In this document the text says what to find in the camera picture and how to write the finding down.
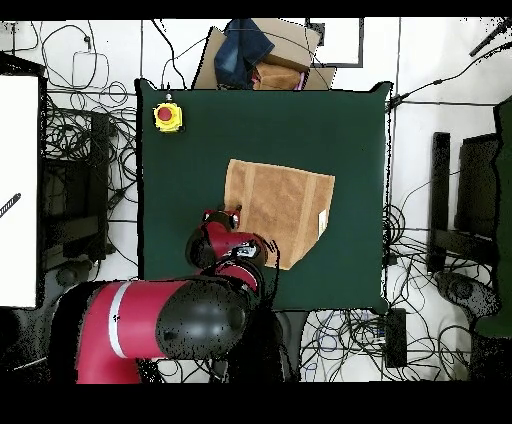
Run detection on tan terry towel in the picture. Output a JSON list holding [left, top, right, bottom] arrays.
[[222, 158, 336, 271]]

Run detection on dark green table cloth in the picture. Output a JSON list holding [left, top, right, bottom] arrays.
[[134, 78, 394, 314]]

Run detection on yellow emergency stop button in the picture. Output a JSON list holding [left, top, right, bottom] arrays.
[[152, 101, 185, 134]]

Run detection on brown folded towel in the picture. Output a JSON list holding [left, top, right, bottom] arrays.
[[252, 61, 307, 91]]

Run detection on black metal stand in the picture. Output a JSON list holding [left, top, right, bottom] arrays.
[[426, 131, 501, 275], [39, 111, 111, 269]]

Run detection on blue denim jeans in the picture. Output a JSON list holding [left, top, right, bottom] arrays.
[[213, 18, 276, 89]]

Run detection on brown cardboard box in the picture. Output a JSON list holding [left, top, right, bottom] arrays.
[[191, 17, 338, 91]]

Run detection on grey stand foot black knob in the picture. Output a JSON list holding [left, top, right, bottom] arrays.
[[435, 271, 501, 321], [41, 259, 95, 321]]

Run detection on black power strip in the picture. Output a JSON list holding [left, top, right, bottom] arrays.
[[383, 307, 408, 369]]

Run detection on white board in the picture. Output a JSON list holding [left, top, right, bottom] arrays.
[[0, 73, 41, 309]]

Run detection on striped black rod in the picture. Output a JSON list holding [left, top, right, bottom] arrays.
[[0, 192, 22, 219]]

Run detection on green covered side table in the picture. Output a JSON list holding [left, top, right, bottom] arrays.
[[473, 95, 512, 339]]

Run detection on black tripod rod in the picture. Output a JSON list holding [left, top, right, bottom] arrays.
[[469, 17, 512, 57]]

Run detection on black cable tangle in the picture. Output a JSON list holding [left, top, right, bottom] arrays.
[[39, 21, 139, 273], [299, 199, 497, 381]]

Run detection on black square floor frame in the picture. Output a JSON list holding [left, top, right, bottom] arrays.
[[305, 17, 365, 68]]

